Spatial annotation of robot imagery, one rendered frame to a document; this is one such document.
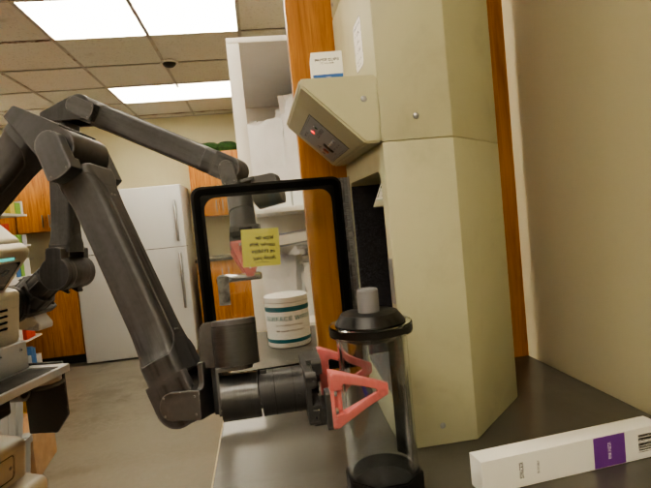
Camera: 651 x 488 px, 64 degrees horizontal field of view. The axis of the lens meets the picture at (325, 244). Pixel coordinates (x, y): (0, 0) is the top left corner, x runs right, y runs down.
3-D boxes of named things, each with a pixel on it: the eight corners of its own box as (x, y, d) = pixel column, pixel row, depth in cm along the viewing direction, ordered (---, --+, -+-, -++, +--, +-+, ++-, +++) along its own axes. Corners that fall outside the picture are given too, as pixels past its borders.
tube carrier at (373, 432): (412, 456, 75) (398, 310, 73) (438, 496, 64) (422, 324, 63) (338, 468, 73) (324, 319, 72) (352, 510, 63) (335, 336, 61)
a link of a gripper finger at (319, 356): (365, 339, 75) (300, 348, 74) (377, 350, 68) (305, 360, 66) (370, 385, 75) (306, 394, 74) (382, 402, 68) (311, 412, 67)
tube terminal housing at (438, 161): (477, 369, 114) (447, 15, 110) (562, 426, 82) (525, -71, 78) (366, 384, 111) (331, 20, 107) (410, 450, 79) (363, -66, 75)
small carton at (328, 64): (342, 95, 88) (338, 59, 88) (345, 88, 83) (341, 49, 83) (313, 98, 88) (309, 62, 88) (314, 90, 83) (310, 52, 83)
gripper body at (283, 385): (311, 350, 72) (258, 357, 71) (320, 371, 62) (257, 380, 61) (316, 396, 72) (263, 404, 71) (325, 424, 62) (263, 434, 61)
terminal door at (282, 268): (358, 364, 109) (340, 175, 107) (211, 388, 103) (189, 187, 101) (357, 363, 110) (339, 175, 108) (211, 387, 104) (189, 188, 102)
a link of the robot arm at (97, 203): (80, 161, 80) (24, 143, 70) (109, 141, 79) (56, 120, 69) (199, 418, 73) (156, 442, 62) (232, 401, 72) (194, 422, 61)
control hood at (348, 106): (345, 166, 109) (341, 117, 108) (383, 141, 77) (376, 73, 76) (291, 170, 107) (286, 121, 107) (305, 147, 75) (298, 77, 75)
